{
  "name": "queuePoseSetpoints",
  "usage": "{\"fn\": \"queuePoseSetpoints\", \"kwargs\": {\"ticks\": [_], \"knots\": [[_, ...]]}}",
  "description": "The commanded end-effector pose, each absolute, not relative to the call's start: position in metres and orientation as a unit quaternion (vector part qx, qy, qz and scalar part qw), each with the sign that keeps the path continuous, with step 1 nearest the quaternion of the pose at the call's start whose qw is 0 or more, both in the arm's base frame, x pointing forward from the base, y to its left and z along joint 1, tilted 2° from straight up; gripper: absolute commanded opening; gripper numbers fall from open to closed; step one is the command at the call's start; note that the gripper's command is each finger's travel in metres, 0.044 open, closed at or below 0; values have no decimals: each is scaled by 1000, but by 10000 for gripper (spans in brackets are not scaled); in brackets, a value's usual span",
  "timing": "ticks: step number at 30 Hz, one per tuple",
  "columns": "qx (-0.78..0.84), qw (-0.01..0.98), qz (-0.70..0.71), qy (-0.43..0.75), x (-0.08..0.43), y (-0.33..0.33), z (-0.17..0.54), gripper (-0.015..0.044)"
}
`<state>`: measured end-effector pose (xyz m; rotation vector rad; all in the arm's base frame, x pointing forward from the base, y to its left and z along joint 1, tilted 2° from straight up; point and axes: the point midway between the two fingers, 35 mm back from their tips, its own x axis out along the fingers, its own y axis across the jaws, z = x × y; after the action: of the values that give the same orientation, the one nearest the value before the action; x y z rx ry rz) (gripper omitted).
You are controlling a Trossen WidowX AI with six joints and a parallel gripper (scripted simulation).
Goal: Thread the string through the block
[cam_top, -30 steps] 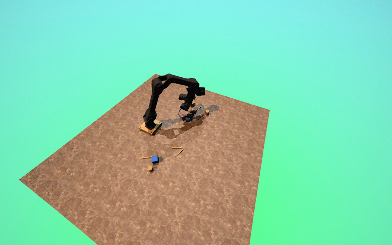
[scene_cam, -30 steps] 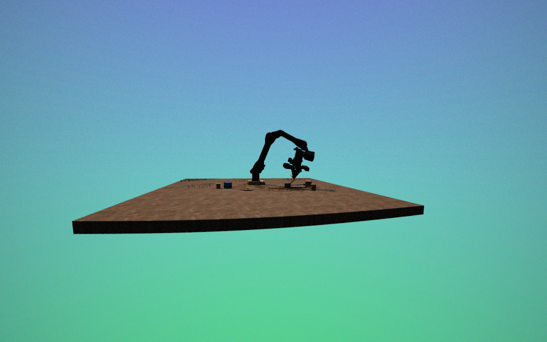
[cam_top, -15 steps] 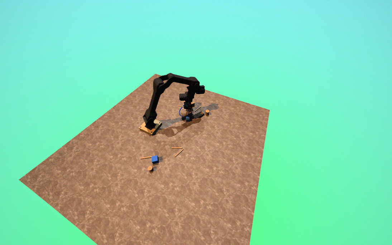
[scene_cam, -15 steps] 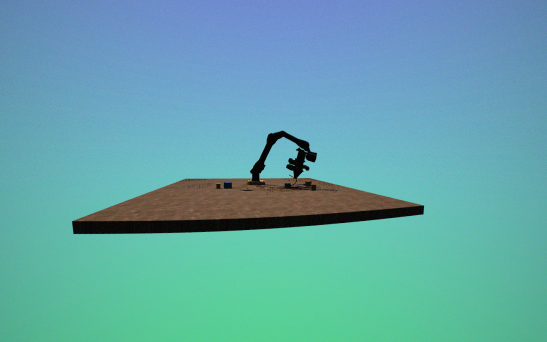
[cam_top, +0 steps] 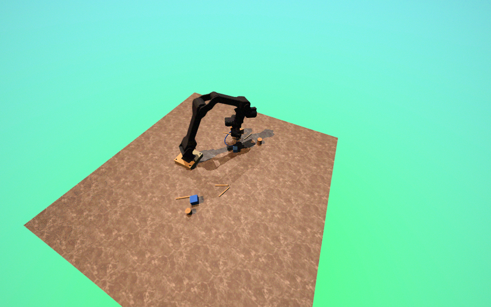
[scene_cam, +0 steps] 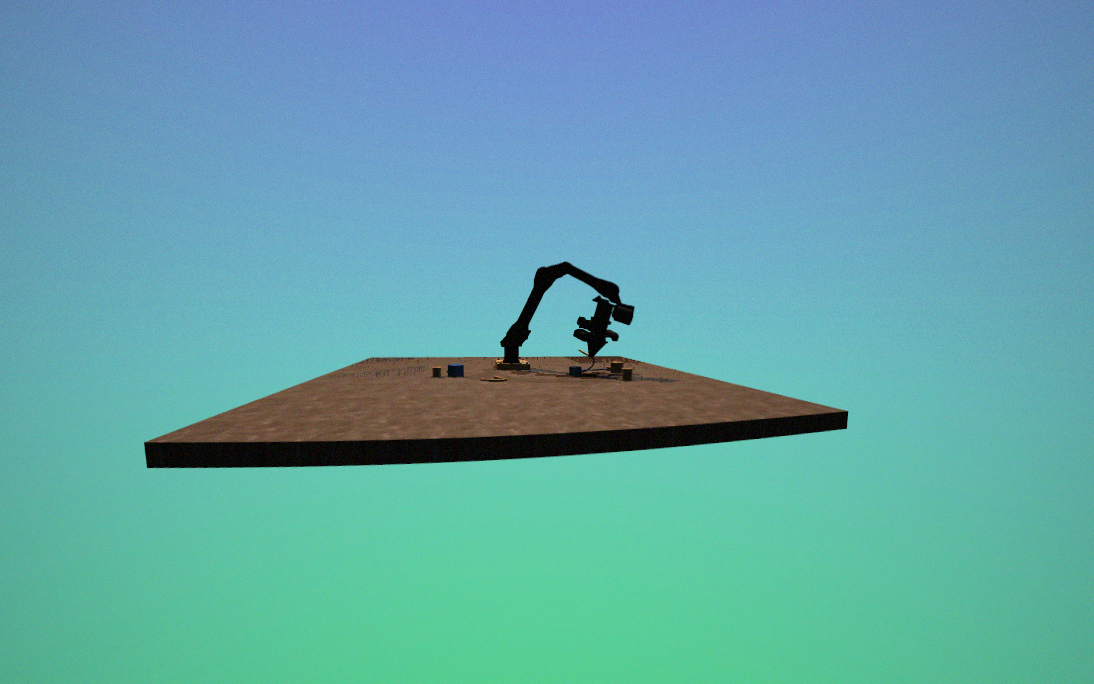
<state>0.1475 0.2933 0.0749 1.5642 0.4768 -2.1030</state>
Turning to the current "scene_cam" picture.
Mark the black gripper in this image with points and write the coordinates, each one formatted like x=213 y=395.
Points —
x=596 y=338

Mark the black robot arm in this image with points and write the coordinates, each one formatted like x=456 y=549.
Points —
x=544 y=278

